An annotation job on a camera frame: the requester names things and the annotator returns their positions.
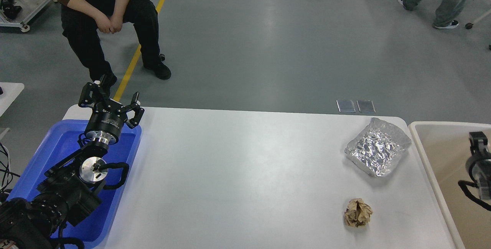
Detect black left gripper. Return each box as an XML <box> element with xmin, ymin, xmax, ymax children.
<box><xmin>78</xmin><ymin>75</ymin><xmax>145</xmax><ymax>144</ymax></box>

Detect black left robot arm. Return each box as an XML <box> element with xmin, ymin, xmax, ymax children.
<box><xmin>1</xmin><ymin>77</ymin><xmax>145</xmax><ymax>249</ymax></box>

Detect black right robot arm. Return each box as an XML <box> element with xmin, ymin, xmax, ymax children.
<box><xmin>458</xmin><ymin>132</ymin><xmax>491</xmax><ymax>211</ymax></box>

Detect seated person in black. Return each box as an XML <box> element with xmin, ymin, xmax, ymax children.
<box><xmin>56</xmin><ymin>0</ymin><xmax>171</xmax><ymax>89</ymax></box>

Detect white side table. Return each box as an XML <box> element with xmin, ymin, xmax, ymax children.
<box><xmin>0</xmin><ymin>82</ymin><xmax>25</xmax><ymax>116</ymax></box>

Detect blue plastic bin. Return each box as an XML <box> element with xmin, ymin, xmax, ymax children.
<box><xmin>8</xmin><ymin>119</ymin><xmax>142</xmax><ymax>249</ymax></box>

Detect left metal floor plate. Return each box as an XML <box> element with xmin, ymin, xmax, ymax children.
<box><xmin>336</xmin><ymin>100</ymin><xmax>356</xmax><ymax>113</ymax></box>

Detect metal floor plate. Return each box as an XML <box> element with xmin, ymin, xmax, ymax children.
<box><xmin>356</xmin><ymin>100</ymin><xmax>376</xmax><ymax>113</ymax></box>
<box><xmin>336</xmin><ymin>100</ymin><xmax>356</xmax><ymax>113</ymax></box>

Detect right metal floor plate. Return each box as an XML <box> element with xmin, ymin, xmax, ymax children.
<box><xmin>356</xmin><ymin>100</ymin><xmax>376</xmax><ymax>113</ymax></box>

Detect crumpled silver foil bag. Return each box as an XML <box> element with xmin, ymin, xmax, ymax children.
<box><xmin>344</xmin><ymin>117</ymin><xmax>412</xmax><ymax>177</ymax></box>

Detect crumpled brown paper ball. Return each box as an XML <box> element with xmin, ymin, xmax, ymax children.
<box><xmin>344</xmin><ymin>198</ymin><xmax>374</xmax><ymax>228</ymax></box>

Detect beige plastic bin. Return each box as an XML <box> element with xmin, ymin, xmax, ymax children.
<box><xmin>409</xmin><ymin>121</ymin><xmax>491</xmax><ymax>249</ymax></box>

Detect white chair leg with caster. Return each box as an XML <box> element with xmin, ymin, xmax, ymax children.
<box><xmin>465</xmin><ymin>9</ymin><xmax>491</xmax><ymax>30</ymax></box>

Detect black cables at left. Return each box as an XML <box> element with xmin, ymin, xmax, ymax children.
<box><xmin>0</xmin><ymin>142</ymin><xmax>20</xmax><ymax>192</ymax></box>

